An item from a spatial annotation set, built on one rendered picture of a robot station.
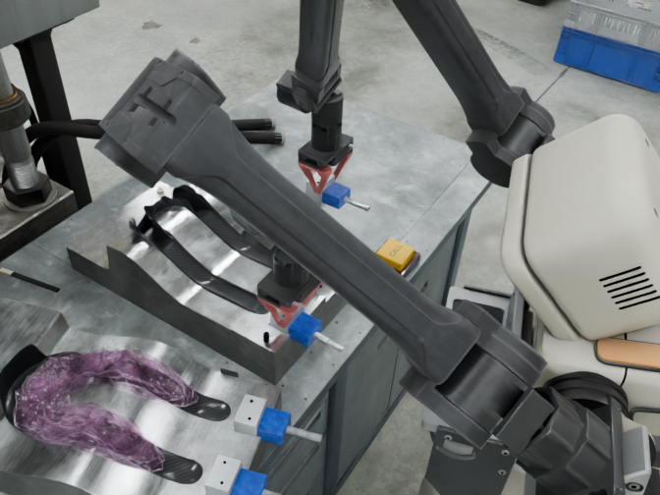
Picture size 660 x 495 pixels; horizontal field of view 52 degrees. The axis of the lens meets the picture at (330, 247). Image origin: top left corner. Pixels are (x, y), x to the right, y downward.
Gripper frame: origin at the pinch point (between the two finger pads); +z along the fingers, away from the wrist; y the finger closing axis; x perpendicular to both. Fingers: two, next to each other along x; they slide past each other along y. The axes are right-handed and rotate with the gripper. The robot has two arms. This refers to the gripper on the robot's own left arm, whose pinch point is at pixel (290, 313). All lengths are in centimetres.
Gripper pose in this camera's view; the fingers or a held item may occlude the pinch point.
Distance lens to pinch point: 113.6
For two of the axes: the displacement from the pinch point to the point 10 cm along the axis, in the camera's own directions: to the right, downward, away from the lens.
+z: -0.5, 7.3, 6.8
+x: 8.4, 4.0, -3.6
